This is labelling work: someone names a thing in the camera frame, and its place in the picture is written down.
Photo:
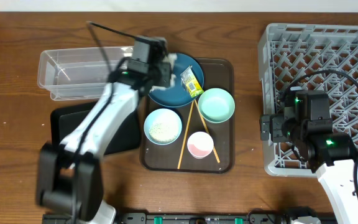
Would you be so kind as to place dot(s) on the brown serving tray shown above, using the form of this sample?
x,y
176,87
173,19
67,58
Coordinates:
x,y
218,73

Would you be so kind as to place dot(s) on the wooden chopstick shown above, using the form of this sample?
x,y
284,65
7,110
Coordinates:
x,y
185,135
207,131

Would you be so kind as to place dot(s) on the white rice pile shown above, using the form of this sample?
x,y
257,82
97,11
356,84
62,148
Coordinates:
x,y
163,132

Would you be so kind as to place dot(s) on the pink white cup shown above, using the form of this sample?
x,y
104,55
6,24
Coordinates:
x,y
200,144

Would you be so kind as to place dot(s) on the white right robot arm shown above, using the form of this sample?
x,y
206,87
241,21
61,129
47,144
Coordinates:
x,y
331,156

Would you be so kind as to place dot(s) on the yellow snack wrapper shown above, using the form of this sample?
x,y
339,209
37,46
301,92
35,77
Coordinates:
x,y
190,82

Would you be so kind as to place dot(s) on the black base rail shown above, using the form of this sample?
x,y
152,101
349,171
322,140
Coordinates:
x,y
141,218

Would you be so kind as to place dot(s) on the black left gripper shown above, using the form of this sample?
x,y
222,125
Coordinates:
x,y
162,71

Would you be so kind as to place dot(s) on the left wooden chopstick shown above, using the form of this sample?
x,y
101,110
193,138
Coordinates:
x,y
185,135

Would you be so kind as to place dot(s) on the black waste tray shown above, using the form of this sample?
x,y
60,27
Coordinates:
x,y
65,120

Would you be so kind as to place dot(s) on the light blue bowl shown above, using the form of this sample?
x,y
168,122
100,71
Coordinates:
x,y
162,114

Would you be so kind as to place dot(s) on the dark blue plate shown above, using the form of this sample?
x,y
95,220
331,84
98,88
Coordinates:
x,y
177,95

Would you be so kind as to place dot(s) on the right wooden chopstick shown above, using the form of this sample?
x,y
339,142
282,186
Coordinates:
x,y
207,131

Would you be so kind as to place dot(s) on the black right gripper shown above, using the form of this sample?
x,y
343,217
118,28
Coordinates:
x,y
277,121

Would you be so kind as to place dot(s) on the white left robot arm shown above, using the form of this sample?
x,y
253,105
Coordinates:
x,y
69,176

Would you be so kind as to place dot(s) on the clear plastic waste bin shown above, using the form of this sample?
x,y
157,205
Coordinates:
x,y
72,74

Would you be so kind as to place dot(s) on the mint green bowl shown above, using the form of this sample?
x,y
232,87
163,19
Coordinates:
x,y
216,105

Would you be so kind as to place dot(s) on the grey dishwasher rack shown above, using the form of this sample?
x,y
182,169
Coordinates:
x,y
289,51

